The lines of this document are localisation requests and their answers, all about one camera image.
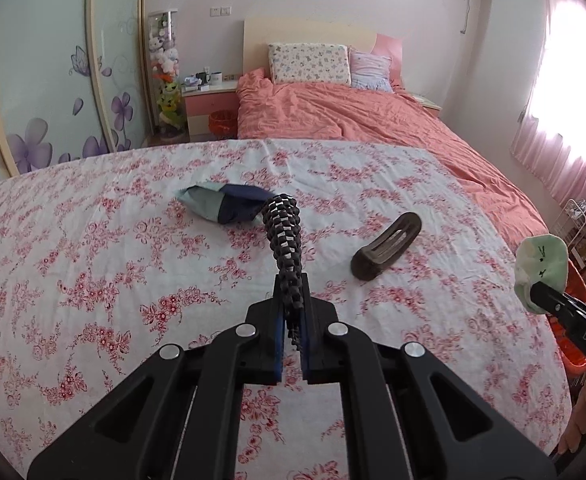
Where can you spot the beige bedside table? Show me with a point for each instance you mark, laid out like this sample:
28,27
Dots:
428,102

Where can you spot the black honeycomb mesh mat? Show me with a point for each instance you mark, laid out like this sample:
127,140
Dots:
285,240

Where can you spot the flower-printed wardrobe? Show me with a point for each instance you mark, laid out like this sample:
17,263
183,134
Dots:
38,60

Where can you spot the brown hair clip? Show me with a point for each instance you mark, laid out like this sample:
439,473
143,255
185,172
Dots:
373,260

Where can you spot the green and navy foil pouch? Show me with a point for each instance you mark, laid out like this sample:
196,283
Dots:
213,202

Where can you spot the floral pillow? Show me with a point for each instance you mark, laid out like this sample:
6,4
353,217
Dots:
308,62

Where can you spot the black mug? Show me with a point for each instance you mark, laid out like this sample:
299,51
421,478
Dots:
202,79

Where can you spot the white mug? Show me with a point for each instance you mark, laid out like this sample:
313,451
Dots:
216,77

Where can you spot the red floral blanket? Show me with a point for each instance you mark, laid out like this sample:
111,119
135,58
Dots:
98,235

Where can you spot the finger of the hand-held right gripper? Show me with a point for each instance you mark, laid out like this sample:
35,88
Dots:
583,335

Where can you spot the clear tube of plush toys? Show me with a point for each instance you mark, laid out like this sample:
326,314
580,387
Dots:
165,60

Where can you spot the cream and pink headboard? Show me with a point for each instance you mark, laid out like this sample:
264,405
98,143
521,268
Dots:
313,30

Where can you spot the pink striped pillow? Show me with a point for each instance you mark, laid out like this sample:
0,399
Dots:
370,70

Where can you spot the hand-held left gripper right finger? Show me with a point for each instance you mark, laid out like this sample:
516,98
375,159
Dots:
307,355

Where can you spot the orange waste bin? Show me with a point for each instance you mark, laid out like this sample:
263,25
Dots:
223,125

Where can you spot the pale green sock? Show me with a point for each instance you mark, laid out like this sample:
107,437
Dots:
540,260

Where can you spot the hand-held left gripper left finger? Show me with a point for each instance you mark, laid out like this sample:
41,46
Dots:
277,340

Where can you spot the white wall switch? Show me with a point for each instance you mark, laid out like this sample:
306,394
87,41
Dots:
222,10

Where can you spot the orange plastic basket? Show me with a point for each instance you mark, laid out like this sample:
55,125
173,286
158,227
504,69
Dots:
575,355

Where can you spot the pink curtain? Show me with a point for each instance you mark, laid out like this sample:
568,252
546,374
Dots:
563,85

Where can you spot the pink and white nightstand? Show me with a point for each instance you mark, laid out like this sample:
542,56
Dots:
208,102

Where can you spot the orange duvet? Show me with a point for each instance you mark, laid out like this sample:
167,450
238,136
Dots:
373,120

